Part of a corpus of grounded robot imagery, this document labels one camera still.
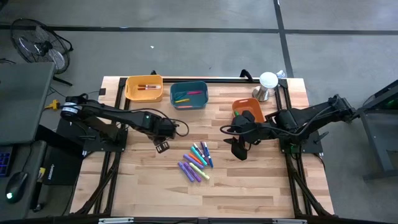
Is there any black computer mouse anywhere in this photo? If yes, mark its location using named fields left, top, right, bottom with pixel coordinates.
left=5, top=171, right=29, bottom=204

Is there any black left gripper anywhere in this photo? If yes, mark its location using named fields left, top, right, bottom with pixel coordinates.
left=148, top=119, right=178, bottom=154

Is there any yellow plastic bin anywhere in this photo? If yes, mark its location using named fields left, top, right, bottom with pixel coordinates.
left=124, top=74, right=164, bottom=103

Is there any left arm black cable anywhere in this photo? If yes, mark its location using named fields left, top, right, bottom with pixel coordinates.
left=138, top=107, right=190, bottom=138

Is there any lavender chunky highlighter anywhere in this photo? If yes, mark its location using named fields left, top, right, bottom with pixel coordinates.
left=177, top=161, right=195, bottom=183
left=182, top=154, right=205, bottom=170

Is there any orange plastic bin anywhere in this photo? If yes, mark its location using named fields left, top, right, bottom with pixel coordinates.
left=231, top=98, right=266, bottom=124

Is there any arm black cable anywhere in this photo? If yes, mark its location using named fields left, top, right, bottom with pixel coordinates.
left=138, top=107, right=190, bottom=138
left=220, top=105, right=339, bottom=138

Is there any teal chunky highlighter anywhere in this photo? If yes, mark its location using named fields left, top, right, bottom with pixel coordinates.
left=190, top=146, right=208, bottom=167

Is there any purple Expo marker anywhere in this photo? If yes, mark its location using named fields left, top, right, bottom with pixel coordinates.
left=192, top=142, right=205, bottom=157

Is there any light green chunky highlighter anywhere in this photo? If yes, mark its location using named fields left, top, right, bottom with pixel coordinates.
left=188, top=162, right=210, bottom=182

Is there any blue Expo marker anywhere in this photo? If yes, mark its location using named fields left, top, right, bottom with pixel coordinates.
left=203, top=141, right=215, bottom=169

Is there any grey metal cart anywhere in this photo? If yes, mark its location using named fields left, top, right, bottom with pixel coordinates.
left=362, top=79, right=398, bottom=182

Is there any dark desk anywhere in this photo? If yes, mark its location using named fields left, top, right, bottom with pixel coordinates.
left=0, top=139, right=47, bottom=220

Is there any black keyboard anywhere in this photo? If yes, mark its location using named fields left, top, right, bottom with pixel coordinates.
left=0, top=146, right=15, bottom=179

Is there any purple chunky highlighter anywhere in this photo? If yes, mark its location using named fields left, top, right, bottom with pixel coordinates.
left=183, top=161, right=202, bottom=184

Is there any silver edge bracket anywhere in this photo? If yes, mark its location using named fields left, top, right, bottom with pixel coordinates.
left=272, top=218, right=308, bottom=224
left=98, top=217, right=135, bottom=224

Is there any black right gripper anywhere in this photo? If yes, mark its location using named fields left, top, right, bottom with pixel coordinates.
left=223, top=110, right=261, bottom=162

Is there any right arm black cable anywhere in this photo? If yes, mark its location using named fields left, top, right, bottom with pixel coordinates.
left=220, top=105, right=339, bottom=138

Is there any black floor fan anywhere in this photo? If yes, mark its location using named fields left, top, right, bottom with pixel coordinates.
left=10, top=17, right=74, bottom=87

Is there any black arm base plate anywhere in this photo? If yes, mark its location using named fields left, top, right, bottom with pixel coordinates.
left=81, top=126, right=129, bottom=154
left=279, top=136, right=324, bottom=156

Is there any teal plastic bin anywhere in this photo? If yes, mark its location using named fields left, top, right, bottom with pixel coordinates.
left=170, top=80, right=209, bottom=110

